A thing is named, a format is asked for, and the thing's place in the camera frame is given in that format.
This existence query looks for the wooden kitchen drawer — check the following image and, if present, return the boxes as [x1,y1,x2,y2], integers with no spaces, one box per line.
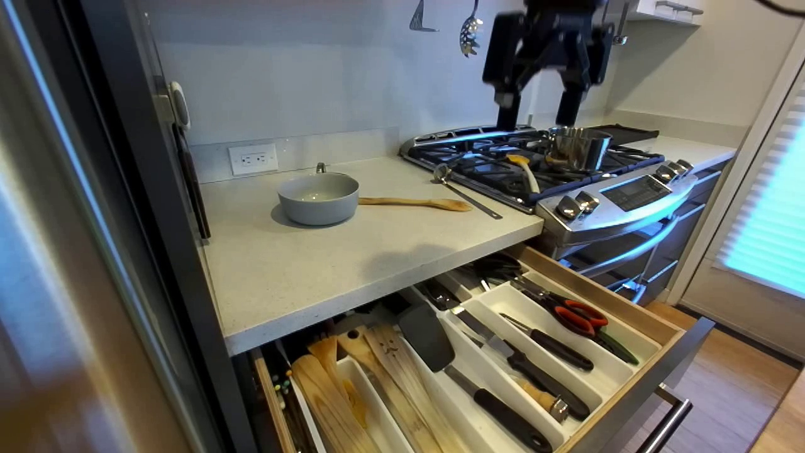
[249,242,718,453]

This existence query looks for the metal pot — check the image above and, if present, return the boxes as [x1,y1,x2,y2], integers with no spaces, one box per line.
[557,126,615,175]

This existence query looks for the metal drawer handle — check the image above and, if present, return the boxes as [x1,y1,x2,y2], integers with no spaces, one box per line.
[637,382,697,453]

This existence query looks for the wooden spoon with round hole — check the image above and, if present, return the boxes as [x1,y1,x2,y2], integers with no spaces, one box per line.
[308,327,422,453]

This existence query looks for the slotted wooden spatula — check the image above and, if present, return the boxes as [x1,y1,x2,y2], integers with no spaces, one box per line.
[362,321,463,453]

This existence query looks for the red handled scissors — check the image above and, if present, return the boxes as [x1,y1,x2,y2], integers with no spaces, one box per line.
[548,296,641,368]

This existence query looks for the thick black handled knife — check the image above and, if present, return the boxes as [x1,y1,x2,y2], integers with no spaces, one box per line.
[445,364,557,453]

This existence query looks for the stainless gas stove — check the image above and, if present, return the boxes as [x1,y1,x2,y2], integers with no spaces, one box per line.
[397,124,739,306]

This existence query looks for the stainless refrigerator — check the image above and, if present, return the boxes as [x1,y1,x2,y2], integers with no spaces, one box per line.
[0,0,254,453]

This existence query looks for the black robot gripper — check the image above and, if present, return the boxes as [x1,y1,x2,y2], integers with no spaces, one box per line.
[481,4,617,134]

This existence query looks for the long wooden spoon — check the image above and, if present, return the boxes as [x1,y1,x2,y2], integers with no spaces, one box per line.
[357,194,474,213]

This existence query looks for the black refrigerator handle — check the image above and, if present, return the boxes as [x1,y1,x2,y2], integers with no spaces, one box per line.
[170,78,214,247]

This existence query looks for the gray bowl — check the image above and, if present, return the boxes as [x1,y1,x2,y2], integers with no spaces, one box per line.
[276,161,362,229]

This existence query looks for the black handled cake knife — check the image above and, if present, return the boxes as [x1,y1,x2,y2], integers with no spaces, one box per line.
[456,310,595,423]

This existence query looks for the wooden handled knife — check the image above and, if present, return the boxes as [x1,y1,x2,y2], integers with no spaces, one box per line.
[513,377,575,426]

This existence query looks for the black hand tool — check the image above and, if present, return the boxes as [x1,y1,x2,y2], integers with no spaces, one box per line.
[512,275,564,312]

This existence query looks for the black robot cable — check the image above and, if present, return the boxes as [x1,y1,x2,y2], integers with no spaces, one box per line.
[753,0,805,20]

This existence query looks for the window blind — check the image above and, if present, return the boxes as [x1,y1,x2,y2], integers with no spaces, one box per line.
[719,78,805,302]

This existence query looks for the white wall outlet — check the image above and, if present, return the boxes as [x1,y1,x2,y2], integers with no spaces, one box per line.
[227,141,281,175]

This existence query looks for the broad wooden spatula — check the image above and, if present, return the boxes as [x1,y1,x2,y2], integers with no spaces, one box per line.
[286,353,375,453]

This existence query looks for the hanging metal spatula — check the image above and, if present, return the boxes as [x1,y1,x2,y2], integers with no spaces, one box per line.
[407,0,437,34]

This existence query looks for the black plastic spatula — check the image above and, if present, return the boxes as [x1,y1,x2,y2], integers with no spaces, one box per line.
[396,302,459,375]

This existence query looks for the slim black handled knife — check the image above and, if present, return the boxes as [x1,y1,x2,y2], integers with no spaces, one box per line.
[498,312,597,375]

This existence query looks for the wooden spatula with pale handle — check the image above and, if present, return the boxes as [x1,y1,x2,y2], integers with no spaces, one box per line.
[504,151,544,202]

